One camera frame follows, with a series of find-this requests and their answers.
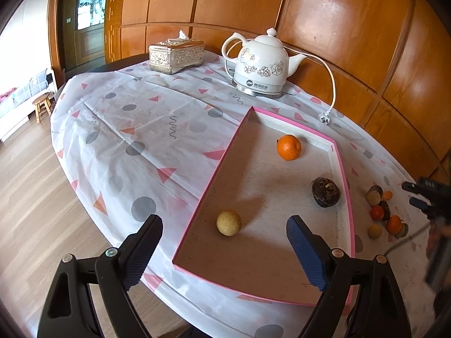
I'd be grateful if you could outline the large dark brown fruit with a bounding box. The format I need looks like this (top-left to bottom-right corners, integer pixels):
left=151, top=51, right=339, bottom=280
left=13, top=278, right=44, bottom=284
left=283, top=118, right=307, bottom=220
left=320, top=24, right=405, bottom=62
left=394, top=223, right=409, bottom=239

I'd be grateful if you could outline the orange tangerine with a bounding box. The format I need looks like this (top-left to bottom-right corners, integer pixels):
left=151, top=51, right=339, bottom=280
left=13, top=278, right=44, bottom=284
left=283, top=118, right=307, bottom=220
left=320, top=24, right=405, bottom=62
left=385, top=215, right=402, bottom=235
left=276, top=134, right=302, bottom=161

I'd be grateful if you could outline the dark eggplant slice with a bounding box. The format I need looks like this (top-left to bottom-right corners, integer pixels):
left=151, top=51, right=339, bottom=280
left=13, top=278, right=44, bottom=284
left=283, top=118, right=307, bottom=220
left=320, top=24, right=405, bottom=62
left=379, top=201, right=391, bottom=221

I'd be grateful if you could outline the dark eggplant piece tan face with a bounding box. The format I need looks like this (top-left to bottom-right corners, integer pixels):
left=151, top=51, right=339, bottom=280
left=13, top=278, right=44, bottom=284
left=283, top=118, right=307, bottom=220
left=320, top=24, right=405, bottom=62
left=365, top=185, right=384, bottom=207

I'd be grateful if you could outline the small red tomato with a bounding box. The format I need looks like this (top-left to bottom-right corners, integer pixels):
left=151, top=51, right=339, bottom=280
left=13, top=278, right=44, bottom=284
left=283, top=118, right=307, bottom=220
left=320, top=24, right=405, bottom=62
left=370, top=205, right=384, bottom=221

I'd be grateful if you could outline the small tan round fruit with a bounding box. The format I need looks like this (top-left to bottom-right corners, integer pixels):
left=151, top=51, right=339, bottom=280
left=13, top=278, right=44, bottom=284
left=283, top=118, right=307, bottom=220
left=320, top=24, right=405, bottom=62
left=367, top=224, right=382, bottom=240

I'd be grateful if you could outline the round dark brown fruit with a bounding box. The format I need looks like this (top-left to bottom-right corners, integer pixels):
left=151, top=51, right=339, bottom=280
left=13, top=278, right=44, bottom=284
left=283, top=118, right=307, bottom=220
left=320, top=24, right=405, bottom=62
left=312, top=177, right=341, bottom=208

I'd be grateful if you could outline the pink-edged cardboard tray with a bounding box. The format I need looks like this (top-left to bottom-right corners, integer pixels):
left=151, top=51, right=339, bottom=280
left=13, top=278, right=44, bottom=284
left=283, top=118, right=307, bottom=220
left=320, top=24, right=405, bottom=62
left=173, top=107, right=355, bottom=306

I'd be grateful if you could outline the white patterned tablecloth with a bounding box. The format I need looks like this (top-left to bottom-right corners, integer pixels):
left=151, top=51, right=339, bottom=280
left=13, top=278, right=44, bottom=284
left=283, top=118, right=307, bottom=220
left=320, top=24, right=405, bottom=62
left=50, top=52, right=434, bottom=337

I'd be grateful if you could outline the small wooden stool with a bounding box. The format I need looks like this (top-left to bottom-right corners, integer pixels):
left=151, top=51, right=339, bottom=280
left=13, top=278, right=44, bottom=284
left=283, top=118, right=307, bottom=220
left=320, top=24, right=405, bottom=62
left=32, top=92, right=52, bottom=124

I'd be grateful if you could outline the white sofa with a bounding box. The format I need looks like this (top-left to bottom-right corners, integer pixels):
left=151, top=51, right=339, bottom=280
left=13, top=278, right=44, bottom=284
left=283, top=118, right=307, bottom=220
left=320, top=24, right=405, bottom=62
left=0, top=68, right=57, bottom=142

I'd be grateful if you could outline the white ceramic electric kettle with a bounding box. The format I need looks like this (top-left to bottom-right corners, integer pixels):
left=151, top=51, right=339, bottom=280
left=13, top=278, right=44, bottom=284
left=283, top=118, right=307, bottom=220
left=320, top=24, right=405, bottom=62
left=221, top=28, right=306, bottom=96

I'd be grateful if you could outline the silver ornate tissue box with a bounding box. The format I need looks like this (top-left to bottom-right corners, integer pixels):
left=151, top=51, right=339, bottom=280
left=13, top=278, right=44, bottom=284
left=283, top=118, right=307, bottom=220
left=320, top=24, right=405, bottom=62
left=148, top=30, right=205, bottom=75

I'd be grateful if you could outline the wooden glass door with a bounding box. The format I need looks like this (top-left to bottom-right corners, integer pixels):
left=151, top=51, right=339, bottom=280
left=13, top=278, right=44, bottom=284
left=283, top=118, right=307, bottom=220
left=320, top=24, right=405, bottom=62
left=57, top=0, right=106, bottom=74

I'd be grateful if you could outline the white kettle power cord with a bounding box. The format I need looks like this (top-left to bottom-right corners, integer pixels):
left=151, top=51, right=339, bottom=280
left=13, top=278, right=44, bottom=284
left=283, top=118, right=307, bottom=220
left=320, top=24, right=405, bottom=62
left=281, top=43, right=337, bottom=125

